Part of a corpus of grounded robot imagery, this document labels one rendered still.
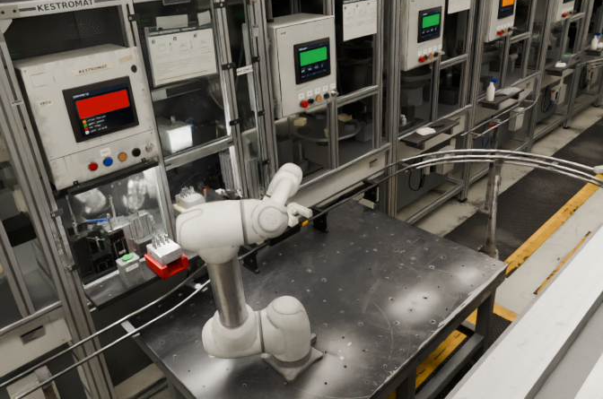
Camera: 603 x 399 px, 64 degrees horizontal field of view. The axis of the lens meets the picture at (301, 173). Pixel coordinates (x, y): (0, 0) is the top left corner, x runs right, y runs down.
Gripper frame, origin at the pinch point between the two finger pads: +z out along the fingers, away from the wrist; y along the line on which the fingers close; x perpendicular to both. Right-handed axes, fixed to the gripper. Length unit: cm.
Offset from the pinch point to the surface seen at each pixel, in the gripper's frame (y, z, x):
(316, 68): 41, 10, -73
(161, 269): -18.5, -6.2, 37.4
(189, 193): -11.1, 31.9, -0.3
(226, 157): 0.7, 31.6, -24.6
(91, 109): 49, 10, 44
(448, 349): -114, -69, -91
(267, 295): -47, -23, -3
